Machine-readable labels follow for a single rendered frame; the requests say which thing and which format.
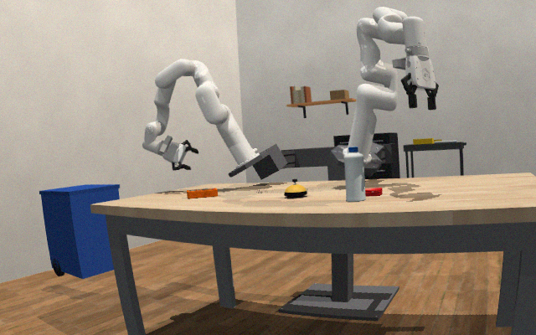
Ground white plastic bottle with blue cap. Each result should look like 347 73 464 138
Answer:
344 147 366 202

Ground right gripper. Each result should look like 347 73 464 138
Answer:
162 140 198 171

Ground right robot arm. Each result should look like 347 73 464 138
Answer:
142 59 260 168

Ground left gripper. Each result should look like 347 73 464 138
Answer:
401 54 439 110

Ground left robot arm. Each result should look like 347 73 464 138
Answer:
343 7 429 163

